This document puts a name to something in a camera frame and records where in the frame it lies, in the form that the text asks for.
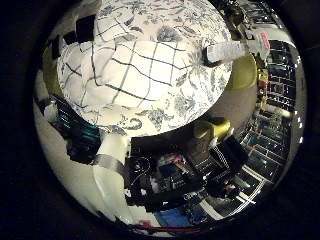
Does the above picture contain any white cloth with grid lines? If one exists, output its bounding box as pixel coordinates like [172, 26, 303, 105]
[58, 39, 195, 111]

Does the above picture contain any blue floral white tablecloth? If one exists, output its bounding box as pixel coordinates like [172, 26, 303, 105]
[56, 0, 234, 137]

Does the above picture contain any black shelf rack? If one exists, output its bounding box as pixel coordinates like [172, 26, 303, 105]
[239, 39, 302, 188]

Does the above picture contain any red cable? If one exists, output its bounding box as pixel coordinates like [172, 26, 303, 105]
[138, 219, 203, 234]

